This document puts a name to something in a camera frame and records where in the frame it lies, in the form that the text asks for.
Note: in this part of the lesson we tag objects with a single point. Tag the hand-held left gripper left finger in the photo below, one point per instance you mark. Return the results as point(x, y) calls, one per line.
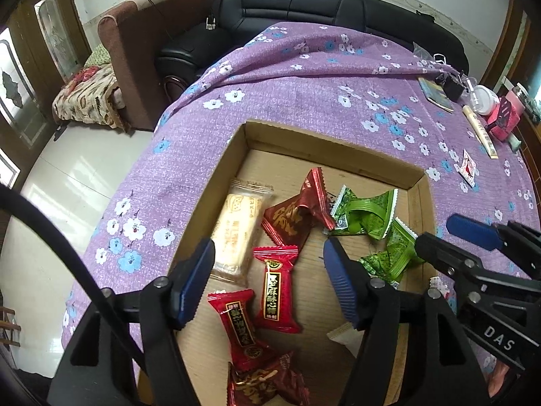
point(194, 287)

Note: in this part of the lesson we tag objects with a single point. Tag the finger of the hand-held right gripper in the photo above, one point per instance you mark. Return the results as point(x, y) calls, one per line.
point(443, 256)
point(473, 230)

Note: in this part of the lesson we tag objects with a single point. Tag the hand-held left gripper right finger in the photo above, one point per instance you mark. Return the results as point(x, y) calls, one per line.
point(342, 283)

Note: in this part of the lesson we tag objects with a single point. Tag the pale green-white snack packet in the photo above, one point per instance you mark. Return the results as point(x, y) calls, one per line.
point(344, 336)

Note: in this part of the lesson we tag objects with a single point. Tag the green yellow-label snack packet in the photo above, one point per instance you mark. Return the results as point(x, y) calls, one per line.
point(389, 253)

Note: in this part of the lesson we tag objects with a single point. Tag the red and white snack packet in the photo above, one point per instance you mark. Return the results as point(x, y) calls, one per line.
point(467, 168)

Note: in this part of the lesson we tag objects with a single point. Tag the red snack bar packet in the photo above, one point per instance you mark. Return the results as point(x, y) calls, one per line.
point(241, 330)
point(277, 292)

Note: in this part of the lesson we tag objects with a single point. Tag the dark green snack packet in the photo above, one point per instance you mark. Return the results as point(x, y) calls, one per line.
point(363, 215)

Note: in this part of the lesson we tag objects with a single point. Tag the beige biscuit packet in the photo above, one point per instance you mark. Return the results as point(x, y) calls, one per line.
point(236, 228)

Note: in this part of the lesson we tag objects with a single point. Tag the dark red crinkled snack packet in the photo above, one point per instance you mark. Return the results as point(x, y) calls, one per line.
point(262, 382)
point(296, 220)

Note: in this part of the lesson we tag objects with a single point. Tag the cardboard box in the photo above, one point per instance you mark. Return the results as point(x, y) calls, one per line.
point(270, 165)

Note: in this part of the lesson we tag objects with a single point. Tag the person's right hand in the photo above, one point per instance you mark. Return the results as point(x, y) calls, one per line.
point(501, 382)

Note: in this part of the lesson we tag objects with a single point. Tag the light green cloth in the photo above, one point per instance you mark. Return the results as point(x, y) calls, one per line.
point(514, 143)

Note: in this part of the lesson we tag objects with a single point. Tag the yellow long packet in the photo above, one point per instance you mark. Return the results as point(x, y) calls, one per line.
point(479, 131)

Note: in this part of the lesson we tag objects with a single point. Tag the clear round container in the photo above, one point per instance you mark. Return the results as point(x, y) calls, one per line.
point(482, 100)

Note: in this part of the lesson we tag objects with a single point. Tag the pink knit-sleeved bottle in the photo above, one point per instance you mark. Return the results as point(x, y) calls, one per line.
point(513, 103)

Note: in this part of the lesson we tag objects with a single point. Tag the small booklet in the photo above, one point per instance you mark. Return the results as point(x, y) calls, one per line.
point(435, 95)

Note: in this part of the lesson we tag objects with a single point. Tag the black power adapter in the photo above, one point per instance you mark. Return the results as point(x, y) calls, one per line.
point(451, 88)

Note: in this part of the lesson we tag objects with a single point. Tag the clear plastic bag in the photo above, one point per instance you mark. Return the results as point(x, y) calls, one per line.
point(422, 53)

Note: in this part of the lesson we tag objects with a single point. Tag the wooden chair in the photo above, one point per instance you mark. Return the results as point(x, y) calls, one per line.
point(8, 325)

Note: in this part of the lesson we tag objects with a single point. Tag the purple floral tablecloth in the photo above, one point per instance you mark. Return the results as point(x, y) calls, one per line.
point(317, 76)

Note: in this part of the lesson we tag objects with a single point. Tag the floral patterned blanket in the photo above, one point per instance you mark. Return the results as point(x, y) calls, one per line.
point(84, 93)

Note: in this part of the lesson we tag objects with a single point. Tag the brown sofa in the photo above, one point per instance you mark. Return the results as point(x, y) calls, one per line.
point(139, 50)

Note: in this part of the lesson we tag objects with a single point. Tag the black leather sofa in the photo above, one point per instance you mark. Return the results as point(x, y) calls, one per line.
point(296, 4)

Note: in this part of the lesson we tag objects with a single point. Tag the wooden glass door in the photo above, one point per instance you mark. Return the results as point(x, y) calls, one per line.
point(17, 21)

